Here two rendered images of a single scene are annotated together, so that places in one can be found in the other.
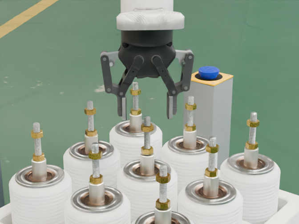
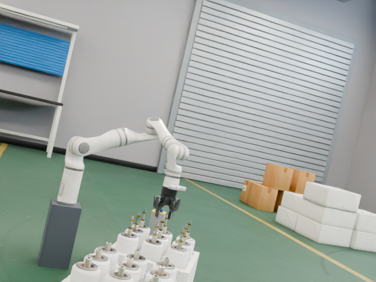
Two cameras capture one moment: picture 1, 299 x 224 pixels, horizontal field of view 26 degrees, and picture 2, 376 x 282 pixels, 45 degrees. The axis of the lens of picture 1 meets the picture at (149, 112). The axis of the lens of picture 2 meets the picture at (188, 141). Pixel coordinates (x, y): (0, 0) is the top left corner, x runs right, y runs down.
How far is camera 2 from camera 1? 1.44 m
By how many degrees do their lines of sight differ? 35
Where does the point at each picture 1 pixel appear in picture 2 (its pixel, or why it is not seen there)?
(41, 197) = (134, 240)
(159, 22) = (181, 188)
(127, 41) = (166, 193)
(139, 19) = (176, 187)
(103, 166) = (142, 235)
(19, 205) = (125, 243)
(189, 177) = not seen: hidden behind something
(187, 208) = not seen: hidden behind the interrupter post
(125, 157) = not seen: hidden behind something
